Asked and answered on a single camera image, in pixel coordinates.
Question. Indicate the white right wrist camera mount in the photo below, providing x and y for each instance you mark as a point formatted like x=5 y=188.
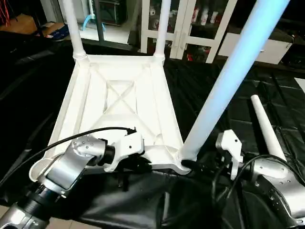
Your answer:
x=231 y=148

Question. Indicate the blue flat box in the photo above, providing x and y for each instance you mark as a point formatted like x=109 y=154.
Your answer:
x=57 y=32

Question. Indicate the dark equipment rack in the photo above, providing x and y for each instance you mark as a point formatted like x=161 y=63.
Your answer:
x=114 y=13

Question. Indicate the white flat panel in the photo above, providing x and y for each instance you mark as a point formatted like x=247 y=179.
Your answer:
x=301 y=85

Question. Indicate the white plastic table leg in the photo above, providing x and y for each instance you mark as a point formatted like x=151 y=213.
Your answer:
x=162 y=28
x=233 y=76
x=74 y=28
x=269 y=133

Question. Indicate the white glass door cabinet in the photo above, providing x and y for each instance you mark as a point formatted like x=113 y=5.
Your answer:
x=190 y=28

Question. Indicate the grey metal pole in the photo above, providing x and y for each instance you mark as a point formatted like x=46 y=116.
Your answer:
x=100 y=21

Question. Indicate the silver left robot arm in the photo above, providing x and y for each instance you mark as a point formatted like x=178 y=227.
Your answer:
x=66 y=167

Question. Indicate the black work mat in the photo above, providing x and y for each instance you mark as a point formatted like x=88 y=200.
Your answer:
x=205 y=86

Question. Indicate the light blue plastic item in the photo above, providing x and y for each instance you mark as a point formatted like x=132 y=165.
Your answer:
x=86 y=21

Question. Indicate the brown wooden board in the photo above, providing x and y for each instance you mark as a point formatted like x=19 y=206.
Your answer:
x=21 y=25

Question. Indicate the white plastic table top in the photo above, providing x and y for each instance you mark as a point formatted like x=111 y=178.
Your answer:
x=119 y=100

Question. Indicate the white drawer unit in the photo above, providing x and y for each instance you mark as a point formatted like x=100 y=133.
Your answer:
x=271 y=50

